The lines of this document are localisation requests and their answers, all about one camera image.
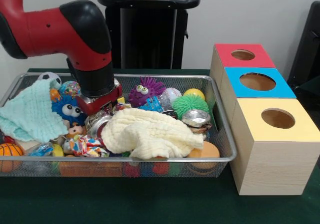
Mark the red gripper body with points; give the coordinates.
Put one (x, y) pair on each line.
(92, 108)

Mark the silver drink can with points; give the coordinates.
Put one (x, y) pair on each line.
(98, 128)

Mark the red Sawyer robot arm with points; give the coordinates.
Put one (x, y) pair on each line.
(50, 34)

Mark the shallow mesh bin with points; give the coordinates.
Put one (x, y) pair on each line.
(222, 134)

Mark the wooden box with three holes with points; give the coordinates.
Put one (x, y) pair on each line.
(275, 169)

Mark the blue spiky toy with eyes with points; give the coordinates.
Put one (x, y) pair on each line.
(60, 109)

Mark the small soccer ball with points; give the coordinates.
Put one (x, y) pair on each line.
(47, 76)

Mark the cream yellow cloth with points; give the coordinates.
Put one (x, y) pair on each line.
(150, 131)

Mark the mint green cloth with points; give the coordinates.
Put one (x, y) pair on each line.
(30, 109)

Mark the purple spiky toy with eyes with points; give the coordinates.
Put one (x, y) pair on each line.
(152, 86)

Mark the white baseball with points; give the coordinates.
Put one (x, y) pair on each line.
(173, 93)

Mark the small orange basketball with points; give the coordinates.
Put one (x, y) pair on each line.
(10, 149)

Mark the green spiky ball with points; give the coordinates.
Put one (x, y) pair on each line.
(190, 105)

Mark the dark green tablecloth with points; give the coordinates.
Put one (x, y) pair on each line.
(312, 86)
(125, 201)

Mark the yellow ball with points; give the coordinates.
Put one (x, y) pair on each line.
(194, 93)

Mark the crushed silver can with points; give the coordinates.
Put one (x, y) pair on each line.
(196, 116)

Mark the black stand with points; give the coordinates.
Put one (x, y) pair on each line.
(307, 47)

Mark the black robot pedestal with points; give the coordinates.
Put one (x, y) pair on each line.
(150, 34)

